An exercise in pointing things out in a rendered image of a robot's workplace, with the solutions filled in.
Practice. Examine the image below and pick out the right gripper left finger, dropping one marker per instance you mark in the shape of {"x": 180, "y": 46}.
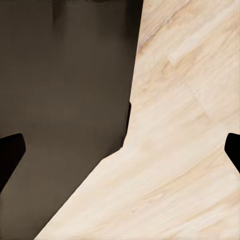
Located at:
{"x": 12, "y": 150}

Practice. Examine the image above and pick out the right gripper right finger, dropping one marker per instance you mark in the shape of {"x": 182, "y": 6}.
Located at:
{"x": 232, "y": 148}

